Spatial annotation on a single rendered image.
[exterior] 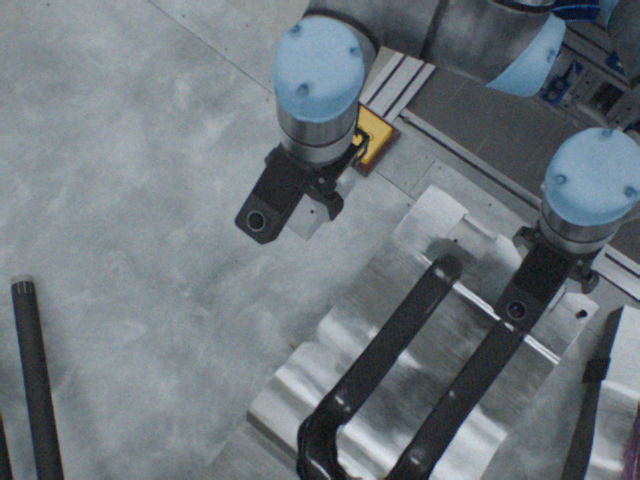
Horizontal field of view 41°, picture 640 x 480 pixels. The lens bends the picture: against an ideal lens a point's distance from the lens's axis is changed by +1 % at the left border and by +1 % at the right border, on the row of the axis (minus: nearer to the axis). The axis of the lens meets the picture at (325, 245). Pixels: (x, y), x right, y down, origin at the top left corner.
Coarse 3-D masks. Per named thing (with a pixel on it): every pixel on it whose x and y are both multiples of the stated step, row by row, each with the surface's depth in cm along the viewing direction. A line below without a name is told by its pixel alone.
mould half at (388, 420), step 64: (384, 256) 108; (512, 256) 108; (384, 320) 106; (448, 320) 106; (576, 320) 106; (320, 384) 100; (384, 384) 103; (448, 384) 105; (512, 384) 105; (256, 448) 104; (384, 448) 98; (448, 448) 100
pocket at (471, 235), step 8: (464, 216) 111; (456, 224) 112; (464, 224) 112; (472, 224) 111; (480, 224) 111; (448, 232) 109; (456, 232) 112; (464, 232) 112; (472, 232) 112; (480, 232) 111; (488, 232) 111; (456, 240) 112; (464, 240) 111; (472, 240) 111; (480, 240) 111; (488, 240) 112; (496, 240) 109; (464, 248) 111; (472, 248) 111; (480, 248) 111; (488, 248) 111; (480, 256) 111
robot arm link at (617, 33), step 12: (600, 0) 77; (612, 0) 75; (624, 0) 74; (636, 0) 74; (612, 12) 76; (624, 12) 75; (636, 12) 74; (612, 24) 76; (624, 24) 75; (636, 24) 74; (612, 36) 77; (624, 36) 75; (636, 36) 74; (624, 48) 75; (636, 48) 74; (624, 60) 76; (636, 60) 74; (624, 72) 76; (636, 72) 74; (636, 84) 75
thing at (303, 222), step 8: (304, 200) 102; (296, 208) 102; (304, 208) 102; (312, 208) 102; (296, 216) 102; (304, 216) 102; (312, 216) 102; (288, 224) 105; (296, 224) 103; (304, 224) 102; (312, 224) 102; (320, 224) 107; (296, 232) 106; (304, 232) 103; (312, 232) 105; (304, 240) 107
